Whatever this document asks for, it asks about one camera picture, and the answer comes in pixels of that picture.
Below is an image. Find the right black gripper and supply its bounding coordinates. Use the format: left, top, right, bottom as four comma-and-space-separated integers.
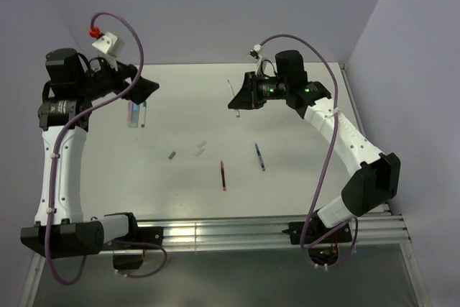
229, 71, 290, 110

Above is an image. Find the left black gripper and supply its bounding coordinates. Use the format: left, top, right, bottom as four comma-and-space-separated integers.
77, 53, 159, 104

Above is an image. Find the white light blue pen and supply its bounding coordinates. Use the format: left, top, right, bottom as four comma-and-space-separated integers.
227, 79, 241, 119

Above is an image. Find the pink highlighter pen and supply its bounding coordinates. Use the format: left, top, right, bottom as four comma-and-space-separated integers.
127, 101, 133, 127

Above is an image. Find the light blue highlighter pen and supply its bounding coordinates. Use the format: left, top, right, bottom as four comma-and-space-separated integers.
130, 104, 140, 128

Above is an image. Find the white teal marker pen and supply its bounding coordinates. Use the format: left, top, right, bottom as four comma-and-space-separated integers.
139, 101, 147, 128

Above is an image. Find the grey pen cap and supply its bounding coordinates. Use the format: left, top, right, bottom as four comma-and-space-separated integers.
168, 151, 176, 160

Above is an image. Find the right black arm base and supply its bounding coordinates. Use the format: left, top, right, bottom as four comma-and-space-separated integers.
282, 221, 352, 266

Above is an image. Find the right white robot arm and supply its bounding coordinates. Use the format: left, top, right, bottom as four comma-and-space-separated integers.
228, 45, 401, 244

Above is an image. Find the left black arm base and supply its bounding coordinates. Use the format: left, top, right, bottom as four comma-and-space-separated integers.
102, 226, 167, 278

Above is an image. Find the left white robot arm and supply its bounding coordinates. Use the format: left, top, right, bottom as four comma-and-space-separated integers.
20, 48, 160, 259

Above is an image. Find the red gel pen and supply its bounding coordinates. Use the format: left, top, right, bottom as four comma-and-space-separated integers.
220, 160, 226, 191

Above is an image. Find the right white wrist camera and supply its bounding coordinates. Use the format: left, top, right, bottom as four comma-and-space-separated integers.
247, 44, 264, 75

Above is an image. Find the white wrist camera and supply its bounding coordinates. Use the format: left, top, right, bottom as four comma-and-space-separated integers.
247, 44, 264, 75
88, 27, 125, 71

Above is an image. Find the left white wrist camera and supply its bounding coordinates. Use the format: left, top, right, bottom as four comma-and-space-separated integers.
88, 27, 125, 71

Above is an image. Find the aluminium frame rail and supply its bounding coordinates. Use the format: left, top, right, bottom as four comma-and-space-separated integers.
138, 212, 410, 254

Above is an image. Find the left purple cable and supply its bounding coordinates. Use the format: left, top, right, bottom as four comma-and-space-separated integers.
45, 13, 168, 283

